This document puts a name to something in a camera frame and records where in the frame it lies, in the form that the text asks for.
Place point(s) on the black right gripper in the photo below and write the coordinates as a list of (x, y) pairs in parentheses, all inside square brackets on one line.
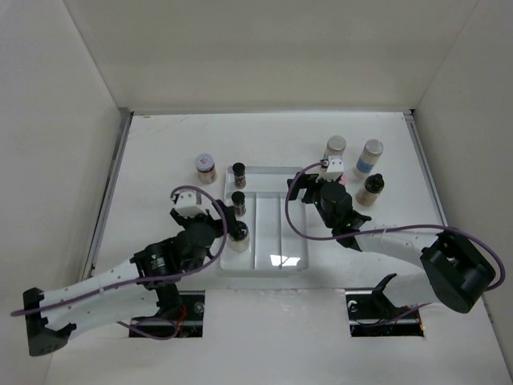
[(304, 180)]

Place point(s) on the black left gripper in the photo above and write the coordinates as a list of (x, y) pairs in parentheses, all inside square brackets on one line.
[(208, 216)]

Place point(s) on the silver lid beige jar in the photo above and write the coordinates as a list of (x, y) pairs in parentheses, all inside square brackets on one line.
[(335, 146)]

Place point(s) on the blue label sago jar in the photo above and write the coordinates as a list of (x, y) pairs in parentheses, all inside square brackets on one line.
[(369, 156)]

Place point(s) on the black knob cap grinder bottle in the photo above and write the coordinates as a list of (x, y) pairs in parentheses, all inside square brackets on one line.
[(239, 237)]

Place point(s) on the white lid orange label jar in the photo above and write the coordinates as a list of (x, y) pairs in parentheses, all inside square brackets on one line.
[(206, 168)]

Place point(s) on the small black cap spice bottle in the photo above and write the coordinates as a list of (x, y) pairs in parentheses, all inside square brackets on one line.
[(238, 170)]

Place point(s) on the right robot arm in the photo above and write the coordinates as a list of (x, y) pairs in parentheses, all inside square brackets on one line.
[(452, 269)]

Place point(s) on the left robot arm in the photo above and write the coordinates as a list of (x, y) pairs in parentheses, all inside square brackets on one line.
[(144, 285)]

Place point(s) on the pink cap seasoning bottle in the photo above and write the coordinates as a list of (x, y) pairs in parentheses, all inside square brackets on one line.
[(343, 179)]

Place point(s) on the right black knob grinder bottle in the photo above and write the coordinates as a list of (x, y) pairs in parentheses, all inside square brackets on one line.
[(370, 190)]

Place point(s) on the white plastic organizer tray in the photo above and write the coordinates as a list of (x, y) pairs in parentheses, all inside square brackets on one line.
[(274, 248)]

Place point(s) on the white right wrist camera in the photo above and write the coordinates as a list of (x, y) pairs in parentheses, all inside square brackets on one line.
[(332, 169)]

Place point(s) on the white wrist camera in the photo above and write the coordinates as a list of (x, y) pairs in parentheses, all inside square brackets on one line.
[(188, 203), (332, 169)]

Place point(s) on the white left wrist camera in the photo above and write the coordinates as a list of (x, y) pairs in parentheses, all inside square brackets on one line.
[(188, 203)]

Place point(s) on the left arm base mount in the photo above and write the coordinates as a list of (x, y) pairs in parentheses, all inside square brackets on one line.
[(185, 319)]

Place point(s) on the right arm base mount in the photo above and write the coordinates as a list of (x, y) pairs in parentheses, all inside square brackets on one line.
[(371, 314)]

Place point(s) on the aluminium table edge rail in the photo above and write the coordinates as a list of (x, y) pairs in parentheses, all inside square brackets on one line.
[(91, 257)]

